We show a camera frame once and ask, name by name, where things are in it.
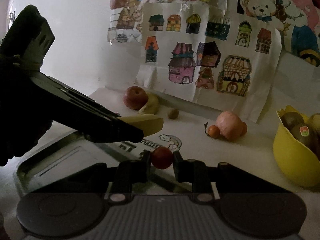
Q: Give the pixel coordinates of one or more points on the kiwi with sticker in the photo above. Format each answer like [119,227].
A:
[302,133]

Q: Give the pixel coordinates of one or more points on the girl with teddy poster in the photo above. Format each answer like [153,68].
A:
[296,20]

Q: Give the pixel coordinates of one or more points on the red apple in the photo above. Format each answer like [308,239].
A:
[135,98]

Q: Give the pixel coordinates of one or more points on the houses drawing paper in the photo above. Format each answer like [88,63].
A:
[206,56]

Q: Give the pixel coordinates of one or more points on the small red tomato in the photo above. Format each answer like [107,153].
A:
[161,158]

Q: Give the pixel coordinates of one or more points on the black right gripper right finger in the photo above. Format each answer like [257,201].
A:
[198,174]

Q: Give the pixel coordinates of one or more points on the small brown kiwi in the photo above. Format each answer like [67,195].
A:
[173,114]

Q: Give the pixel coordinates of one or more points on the yellow plastic bowl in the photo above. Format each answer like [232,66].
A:
[299,164]

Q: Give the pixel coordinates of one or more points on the brown kiwi in bowl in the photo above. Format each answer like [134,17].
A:
[291,119]

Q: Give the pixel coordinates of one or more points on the small orange with stem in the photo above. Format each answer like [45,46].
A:
[212,131]

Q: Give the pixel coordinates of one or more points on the yellow banana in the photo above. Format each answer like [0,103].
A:
[149,123]
[152,105]

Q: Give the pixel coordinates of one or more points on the yellow banana behind apple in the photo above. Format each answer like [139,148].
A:
[152,105]

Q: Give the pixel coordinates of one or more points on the pink peach apple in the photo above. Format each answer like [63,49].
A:
[230,125]

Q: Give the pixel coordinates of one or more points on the pear in bowl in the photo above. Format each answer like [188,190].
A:
[314,122]

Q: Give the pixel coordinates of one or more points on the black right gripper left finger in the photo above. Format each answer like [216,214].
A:
[125,175]

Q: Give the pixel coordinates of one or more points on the metal tray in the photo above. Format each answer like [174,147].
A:
[73,153]

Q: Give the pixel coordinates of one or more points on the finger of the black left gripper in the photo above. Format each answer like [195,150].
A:
[77,111]

